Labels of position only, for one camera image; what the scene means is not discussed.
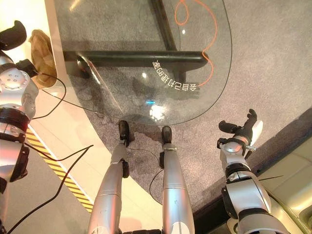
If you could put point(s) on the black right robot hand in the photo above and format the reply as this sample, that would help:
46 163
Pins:
249 129

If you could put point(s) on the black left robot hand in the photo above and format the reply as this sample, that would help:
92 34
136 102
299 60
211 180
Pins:
13 35

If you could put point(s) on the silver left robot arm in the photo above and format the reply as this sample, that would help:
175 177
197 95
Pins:
14 102

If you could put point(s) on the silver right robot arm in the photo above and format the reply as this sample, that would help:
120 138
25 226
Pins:
246 195

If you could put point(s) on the brown cloth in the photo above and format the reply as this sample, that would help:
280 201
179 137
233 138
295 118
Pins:
42 58

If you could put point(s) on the beige sofa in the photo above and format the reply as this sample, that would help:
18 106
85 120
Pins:
290 175

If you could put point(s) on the grey carpet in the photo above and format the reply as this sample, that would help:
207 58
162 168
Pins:
258 63

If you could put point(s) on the dark right robot foot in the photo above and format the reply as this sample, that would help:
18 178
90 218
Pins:
166 134

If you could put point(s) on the dark robot foot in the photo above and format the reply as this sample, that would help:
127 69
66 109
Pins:
166 134
123 130

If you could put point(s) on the silver right robot leg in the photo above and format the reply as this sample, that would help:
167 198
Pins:
174 185

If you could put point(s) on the silver robot leg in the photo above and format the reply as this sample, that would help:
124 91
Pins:
174 185
108 190

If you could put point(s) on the dark left robot foot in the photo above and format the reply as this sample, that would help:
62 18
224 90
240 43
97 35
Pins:
123 130

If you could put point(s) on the yellow black hazard tape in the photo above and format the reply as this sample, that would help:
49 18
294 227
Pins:
61 173

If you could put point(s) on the silver left robot leg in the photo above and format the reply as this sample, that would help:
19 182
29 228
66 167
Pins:
108 190

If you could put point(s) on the black metal table frame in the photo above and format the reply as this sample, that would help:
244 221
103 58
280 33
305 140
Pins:
136 57

